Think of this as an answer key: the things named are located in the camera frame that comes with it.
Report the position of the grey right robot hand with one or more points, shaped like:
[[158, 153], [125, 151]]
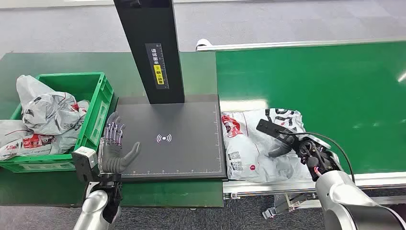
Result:
[[282, 150]]

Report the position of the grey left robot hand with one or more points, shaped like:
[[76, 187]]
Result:
[[111, 158]]

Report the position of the white red-printed courier package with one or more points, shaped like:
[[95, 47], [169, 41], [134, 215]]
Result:
[[247, 152]]

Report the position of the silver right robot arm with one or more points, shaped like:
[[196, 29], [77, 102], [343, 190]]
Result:
[[342, 196]]

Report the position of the small white courier package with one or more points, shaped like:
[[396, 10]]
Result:
[[83, 108]]

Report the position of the black weighing scale platform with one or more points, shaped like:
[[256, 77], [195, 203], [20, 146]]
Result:
[[177, 152]]

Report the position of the crumpled grey-white courier package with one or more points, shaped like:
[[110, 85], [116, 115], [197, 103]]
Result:
[[47, 111]]

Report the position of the green plastic basket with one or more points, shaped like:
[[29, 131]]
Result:
[[63, 84]]

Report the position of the flat white red-printed package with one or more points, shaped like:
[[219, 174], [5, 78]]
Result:
[[19, 139]]

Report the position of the green belt conveyor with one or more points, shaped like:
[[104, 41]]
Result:
[[317, 89]]

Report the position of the black and yellow column label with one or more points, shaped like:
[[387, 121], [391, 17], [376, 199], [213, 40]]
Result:
[[157, 73]]

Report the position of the black scale column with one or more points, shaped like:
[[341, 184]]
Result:
[[139, 31]]

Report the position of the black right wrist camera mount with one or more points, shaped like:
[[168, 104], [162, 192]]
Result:
[[269, 127]]

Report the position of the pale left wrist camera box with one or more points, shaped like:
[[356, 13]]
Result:
[[83, 162]]

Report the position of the metal conveyor bracket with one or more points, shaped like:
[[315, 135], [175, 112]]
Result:
[[285, 204]]

